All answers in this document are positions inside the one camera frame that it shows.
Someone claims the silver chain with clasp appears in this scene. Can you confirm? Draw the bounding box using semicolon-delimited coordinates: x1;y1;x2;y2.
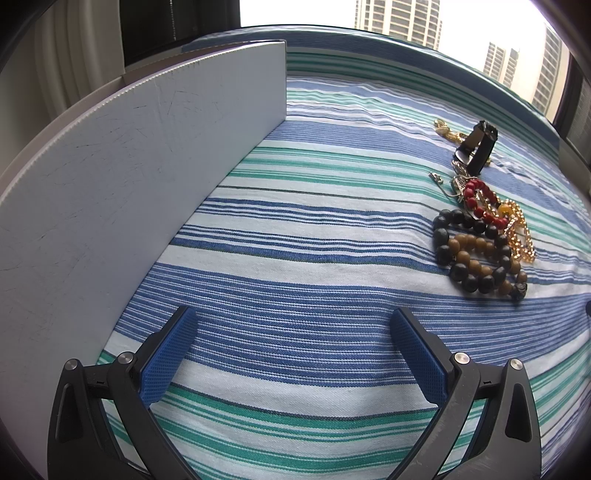
429;172;462;199

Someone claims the gold clasp chain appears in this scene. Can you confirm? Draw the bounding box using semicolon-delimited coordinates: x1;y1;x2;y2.
433;119;468;144

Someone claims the gold chain bracelet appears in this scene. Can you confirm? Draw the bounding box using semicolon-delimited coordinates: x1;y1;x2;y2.
499;198;536;264

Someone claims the black window blind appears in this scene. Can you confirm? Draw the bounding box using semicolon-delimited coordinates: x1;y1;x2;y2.
121;0;242;65

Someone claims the silver pendant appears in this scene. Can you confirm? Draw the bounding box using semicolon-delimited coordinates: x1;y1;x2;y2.
450;159;481;204

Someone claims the red bead bracelet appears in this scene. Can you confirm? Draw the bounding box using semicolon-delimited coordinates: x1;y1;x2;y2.
462;180;515;229

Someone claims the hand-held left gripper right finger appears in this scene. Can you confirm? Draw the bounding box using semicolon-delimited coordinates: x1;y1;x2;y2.
389;307;543;480

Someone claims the white curtain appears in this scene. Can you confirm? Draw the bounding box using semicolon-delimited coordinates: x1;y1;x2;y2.
34;0;124;121

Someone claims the blue green striped blanket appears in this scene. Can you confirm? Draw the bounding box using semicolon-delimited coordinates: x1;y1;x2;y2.
97;25;591;480

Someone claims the high-rise building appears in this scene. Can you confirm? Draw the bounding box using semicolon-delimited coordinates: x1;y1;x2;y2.
355;0;444;50
482;41;521;88
531;23;571;114

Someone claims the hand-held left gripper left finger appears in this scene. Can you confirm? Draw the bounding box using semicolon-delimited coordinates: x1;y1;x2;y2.
47;305;199;480

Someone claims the dark window frame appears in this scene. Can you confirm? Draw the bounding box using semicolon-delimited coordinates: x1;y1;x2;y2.
551;51;591;195

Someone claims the brown wooden bead bracelet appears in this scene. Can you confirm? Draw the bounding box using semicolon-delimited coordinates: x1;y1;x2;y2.
450;233;528;296

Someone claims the dark bead bracelet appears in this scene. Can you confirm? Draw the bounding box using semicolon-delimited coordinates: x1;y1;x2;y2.
433;209;527;302

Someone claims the black wrist watch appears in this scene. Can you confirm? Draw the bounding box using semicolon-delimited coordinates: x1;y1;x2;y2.
455;120;499;176

